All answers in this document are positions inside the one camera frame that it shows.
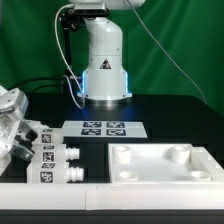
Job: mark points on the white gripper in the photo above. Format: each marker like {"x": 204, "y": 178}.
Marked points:
{"x": 13, "y": 106}

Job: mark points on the white square tabletop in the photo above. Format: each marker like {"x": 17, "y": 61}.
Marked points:
{"x": 162, "y": 163}

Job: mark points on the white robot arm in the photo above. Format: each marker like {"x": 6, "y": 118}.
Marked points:
{"x": 104, "y": 81}

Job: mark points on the white fiducial marker sheet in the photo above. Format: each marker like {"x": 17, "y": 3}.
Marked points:
{"x": 111, "y": 129}

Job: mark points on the white front fence bar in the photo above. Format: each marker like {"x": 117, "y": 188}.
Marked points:
{"x": 199, "y": 196}

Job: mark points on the black camera on stand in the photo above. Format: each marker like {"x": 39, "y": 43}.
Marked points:
{"x": 68, "y": 30}

